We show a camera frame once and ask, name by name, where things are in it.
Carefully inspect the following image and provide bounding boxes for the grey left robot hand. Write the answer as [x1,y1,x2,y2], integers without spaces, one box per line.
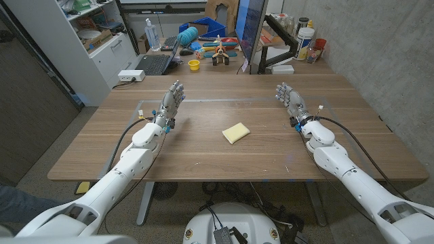
[153,80,186,129]

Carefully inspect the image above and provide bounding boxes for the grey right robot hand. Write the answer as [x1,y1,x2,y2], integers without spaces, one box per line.
[275,82,315,126]

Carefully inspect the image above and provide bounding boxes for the yellow sponge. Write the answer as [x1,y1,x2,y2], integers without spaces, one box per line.
[222,122,251,145]

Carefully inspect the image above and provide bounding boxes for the clear hand sanitizer bottle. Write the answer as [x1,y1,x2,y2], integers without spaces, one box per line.
[144,18,161,52]

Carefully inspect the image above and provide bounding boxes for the small white box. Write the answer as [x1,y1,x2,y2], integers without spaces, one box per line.
[271,64,295,75]

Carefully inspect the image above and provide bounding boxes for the black laptop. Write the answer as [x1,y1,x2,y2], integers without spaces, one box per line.
[134,40,180,76]

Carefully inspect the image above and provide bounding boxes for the white power strip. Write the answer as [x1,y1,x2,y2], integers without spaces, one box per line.
[117,69,146,83]

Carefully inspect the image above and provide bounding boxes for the glass jar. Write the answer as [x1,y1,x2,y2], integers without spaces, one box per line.
[307,45,323,64]

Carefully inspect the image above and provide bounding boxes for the white canister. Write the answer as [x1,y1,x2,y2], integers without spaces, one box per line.
[293,27,315,62]

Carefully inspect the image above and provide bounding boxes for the black keyboard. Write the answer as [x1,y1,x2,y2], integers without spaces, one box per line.
[160,35,179,52]

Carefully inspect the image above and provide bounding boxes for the teal yarn ball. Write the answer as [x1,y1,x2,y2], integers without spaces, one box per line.
[176,26,199,47]

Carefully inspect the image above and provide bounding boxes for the wooden toy airplane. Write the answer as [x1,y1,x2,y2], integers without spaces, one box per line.
[202,35,239,66]

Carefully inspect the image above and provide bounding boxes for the black-lidded jar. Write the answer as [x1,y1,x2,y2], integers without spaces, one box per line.
[296,17,310,37]

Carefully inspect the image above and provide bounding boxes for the red bowl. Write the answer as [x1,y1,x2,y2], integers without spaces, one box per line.
[220,37,240,51]

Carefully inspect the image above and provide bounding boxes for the round black fan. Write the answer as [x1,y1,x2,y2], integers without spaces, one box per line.
[151,182,178,201]

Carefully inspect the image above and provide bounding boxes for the blue plastic bin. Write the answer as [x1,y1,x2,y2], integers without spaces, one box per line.
[178,16,227,39]

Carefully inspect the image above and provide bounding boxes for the flat computer monitor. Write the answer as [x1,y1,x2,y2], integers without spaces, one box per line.
[235,0,269,65]

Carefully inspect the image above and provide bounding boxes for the cardboard box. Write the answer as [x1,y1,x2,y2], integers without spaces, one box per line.
[81,28,113,52]

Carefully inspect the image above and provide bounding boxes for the whiteboard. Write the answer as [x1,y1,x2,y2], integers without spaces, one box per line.
[119,0,208,14]

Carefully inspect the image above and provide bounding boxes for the white plates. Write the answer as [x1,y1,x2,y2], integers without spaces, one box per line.
[77,28,102,41]

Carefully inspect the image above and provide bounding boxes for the white shelf cabinet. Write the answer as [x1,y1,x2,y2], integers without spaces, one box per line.
[3,0,140,108]

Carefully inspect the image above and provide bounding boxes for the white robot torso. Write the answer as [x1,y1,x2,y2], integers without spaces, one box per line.
[182,202,281,244]

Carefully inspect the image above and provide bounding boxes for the person's leg in jeans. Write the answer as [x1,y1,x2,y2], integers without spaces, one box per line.
[0,184,65,224]

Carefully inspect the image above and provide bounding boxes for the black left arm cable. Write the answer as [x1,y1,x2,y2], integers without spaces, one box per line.
[101,117,155,177]

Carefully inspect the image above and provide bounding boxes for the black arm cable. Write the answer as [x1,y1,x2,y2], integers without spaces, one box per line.
[101,117,155,177]
[314,115,412,201]

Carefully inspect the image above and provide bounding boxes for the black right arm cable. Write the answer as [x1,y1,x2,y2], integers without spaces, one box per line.
[314,115,412,201]

